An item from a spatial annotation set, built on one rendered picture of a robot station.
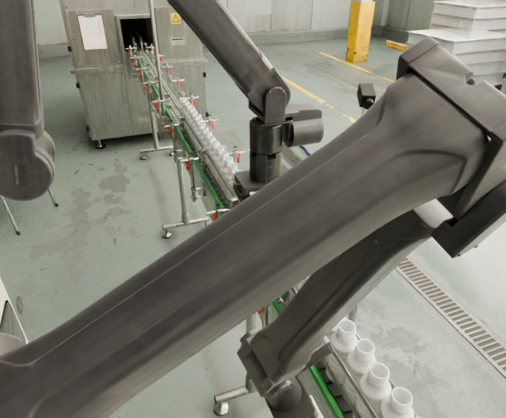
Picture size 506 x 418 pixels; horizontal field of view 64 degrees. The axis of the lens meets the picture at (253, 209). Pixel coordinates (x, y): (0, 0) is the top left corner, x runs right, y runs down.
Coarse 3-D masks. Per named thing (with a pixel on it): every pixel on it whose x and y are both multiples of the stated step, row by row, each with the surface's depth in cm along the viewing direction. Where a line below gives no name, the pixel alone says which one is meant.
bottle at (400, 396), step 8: (392, 392) 73; (400, 392) 74; (408, 392) 73; (384, 400) 76; (392, 400) 72; (400, 400) 77; (408, 400) 73; (384, 408) 75; (392, 408) 72; (400, 408) 71; (408, 408) 72; (384, 416) 74; (392, 416) 73; (400, 416) 72; (408, 416) 73
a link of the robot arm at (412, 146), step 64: (448, 64) 22; (384, 128) 22; (448, 128) 21; (256, 192) 22; (320, 192) 21; (384, 192) 21; (448, 192) 24; (192, 256) 21; (256, 256) 21; (320, 256) 22; (128, 320) 21; (192, 320) 20; (0, 384) 21; (64, 384) 20; (128, 384) 21
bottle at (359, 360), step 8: (360, 344) 84; (368, 344) 83; (352, 352) 85; (360, 352) 81; (368, 352) 80; (352, 360) 83; (360, 360) 82; (368, 360) 81; (376, 360) 84; (352, 368) 83; (360, 368) 82; (368, 368) 82; (344, 376) 87; (352, 376) 84; (360, 376) 82; (344, 384) 88; (352, 392) 86; (352, 400) 87
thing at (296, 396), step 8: (296, 376) 69; (296, 384) 64; (288, 392) 62; (296, 392) 64; (304, 392) 66; (272, 400) 63; (280, 400) 62; (288, 400) 63; (296, 400) 64; (304, 400) 65; (272, 408) 66; (280, 408) 64; (288, 408) 64; (296, 408) 65; (304, 408) 64; (312, 408) 64; (280, 416) 64; (288, 416) 64; (296, 416) 64; (304, 416) 63; (312, 416) 64
